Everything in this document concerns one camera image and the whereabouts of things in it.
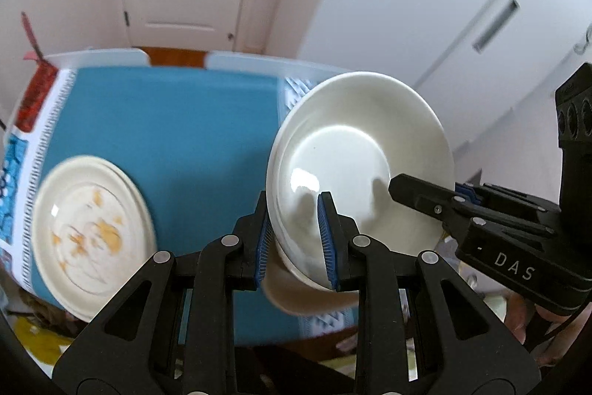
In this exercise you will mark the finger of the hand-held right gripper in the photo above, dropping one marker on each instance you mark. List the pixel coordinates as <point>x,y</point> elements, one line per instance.
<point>513,205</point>
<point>421,198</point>

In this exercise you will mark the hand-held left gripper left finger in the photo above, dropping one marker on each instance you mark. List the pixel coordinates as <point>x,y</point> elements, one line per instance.
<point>263,251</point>

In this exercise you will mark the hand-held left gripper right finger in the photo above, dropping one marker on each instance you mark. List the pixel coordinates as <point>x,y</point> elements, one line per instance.
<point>325,237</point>

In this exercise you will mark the pink square bowl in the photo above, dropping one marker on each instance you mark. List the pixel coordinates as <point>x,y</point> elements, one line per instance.
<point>296,300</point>

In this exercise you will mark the large cream plate yellow centre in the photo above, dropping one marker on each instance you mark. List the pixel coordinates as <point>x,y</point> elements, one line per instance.
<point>150,233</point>

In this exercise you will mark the person's right hand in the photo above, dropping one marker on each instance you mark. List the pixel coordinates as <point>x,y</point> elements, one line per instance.
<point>515,321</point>

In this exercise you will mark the blue patterned tablecloth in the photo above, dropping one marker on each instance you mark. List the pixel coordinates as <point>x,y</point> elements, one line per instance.
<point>194,136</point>

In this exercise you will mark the white wardrobe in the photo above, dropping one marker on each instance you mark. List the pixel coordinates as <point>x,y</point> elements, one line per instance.
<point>416,6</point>

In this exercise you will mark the pale plastic table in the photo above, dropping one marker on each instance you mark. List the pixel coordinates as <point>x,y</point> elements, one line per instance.
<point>106,58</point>

